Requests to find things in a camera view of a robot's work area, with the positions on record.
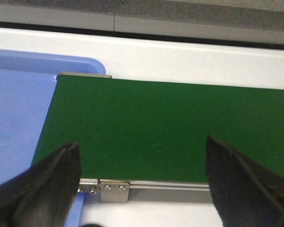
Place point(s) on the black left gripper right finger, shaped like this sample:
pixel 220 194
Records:
pixel 244 193

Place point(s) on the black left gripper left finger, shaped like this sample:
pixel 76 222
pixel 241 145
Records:
pixel 42 196

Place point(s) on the green conveyor belt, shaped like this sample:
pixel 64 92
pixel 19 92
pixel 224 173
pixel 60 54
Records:
pixel 156 131

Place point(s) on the blue plastic bin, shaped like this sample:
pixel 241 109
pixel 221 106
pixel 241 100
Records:
pixel 27 83

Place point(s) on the grey stone counter slab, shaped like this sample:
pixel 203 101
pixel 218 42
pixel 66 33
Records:
pixel 249 23

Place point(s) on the aluminium conveyor frame rail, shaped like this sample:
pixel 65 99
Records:
pixel 122 191

